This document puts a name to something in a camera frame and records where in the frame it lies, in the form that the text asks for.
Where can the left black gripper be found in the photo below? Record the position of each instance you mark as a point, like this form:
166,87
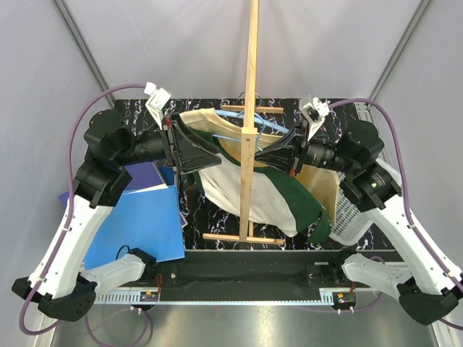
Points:
184,156

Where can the cream yellow t shirt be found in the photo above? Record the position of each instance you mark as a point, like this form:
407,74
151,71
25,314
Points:
321,183

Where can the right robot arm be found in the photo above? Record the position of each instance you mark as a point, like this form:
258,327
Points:
430,287

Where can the white slotted cable duct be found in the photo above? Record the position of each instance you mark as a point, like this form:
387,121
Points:
129,297

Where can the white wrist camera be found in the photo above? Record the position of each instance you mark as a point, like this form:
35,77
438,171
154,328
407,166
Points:
157,99
315,111

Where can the white plastic basket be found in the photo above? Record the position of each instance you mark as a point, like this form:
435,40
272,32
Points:
368,191

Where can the blue folder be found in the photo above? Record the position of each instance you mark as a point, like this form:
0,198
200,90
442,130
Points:
157,231

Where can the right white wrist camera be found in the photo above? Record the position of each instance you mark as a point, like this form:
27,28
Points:
315,111

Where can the green and white t shirt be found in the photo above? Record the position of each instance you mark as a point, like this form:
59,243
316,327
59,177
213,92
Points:
277,199

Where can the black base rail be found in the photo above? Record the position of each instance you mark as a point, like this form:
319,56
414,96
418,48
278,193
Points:
251,277

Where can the light blue plastic hanger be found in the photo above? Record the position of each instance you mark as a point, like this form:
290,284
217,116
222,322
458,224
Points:
257,119

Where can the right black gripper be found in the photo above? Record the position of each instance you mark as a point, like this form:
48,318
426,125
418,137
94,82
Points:
291,152

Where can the wooden hanger stand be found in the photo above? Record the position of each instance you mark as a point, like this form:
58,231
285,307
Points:
248,137

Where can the purple folder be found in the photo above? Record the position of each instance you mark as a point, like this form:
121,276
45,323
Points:
142,190

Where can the black marbled mat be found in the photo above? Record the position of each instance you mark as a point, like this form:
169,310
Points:
138,118

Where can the light blue wire hanger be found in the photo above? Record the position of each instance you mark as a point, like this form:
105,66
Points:
231,136

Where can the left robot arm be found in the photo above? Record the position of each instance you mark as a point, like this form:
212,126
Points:
58,286

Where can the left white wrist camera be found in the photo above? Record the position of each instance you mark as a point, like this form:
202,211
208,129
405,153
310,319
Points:
157,99

